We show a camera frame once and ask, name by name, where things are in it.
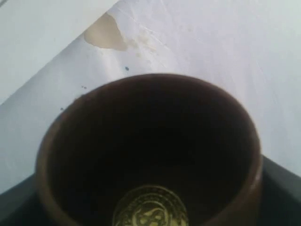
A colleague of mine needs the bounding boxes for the brown wooden cup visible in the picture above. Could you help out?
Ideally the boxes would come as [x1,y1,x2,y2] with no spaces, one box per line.
[35,74,263,226]

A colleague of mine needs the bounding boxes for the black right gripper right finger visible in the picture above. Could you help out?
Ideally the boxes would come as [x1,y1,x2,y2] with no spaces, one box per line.
[257,157,301,226]

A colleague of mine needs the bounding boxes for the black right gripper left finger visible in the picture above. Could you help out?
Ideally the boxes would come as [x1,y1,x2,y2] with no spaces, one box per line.
[0,175,45,226]

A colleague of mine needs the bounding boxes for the gold coin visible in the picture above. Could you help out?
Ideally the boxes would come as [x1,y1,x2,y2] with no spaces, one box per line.
[112,185,189,226]

